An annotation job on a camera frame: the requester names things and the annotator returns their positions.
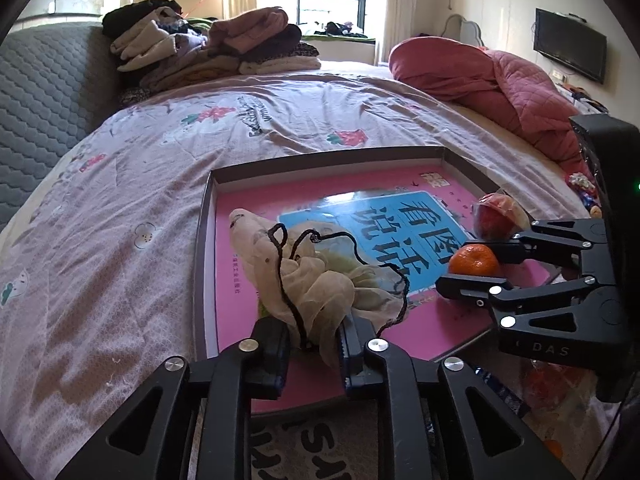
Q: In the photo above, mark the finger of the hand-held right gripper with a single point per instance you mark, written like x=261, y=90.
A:
x=475, y=287
x=550, y=240

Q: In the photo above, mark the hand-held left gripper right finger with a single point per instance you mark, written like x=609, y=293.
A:
x=350, y=355

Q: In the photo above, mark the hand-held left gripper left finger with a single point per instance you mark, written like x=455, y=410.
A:
x=272, y=360

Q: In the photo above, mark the mandarin orange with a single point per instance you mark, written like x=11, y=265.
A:
x=553, y=448
x=472, y=260

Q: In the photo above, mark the pile of wrapped candies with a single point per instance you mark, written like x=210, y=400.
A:
x=580, y=182

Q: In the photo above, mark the plastic-wrapped toy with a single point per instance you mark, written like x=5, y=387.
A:
x=492, y=220

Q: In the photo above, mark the beige bed sheet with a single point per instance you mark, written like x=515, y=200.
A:
x=500, y=135

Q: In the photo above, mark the black television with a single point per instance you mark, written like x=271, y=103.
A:
x=570, y=45

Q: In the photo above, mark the pink quilt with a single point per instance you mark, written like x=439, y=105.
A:
x=500, y=75

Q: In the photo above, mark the green window seat cushion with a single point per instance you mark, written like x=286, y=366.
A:
x=340, y=36

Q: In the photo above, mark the dark bundle of clothes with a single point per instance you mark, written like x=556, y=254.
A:
x=340, y=28

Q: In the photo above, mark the pile of folded clothes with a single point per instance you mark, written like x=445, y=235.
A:
x=225, y=50

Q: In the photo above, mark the grey quilted headboard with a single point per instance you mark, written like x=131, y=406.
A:
x=45, y=110

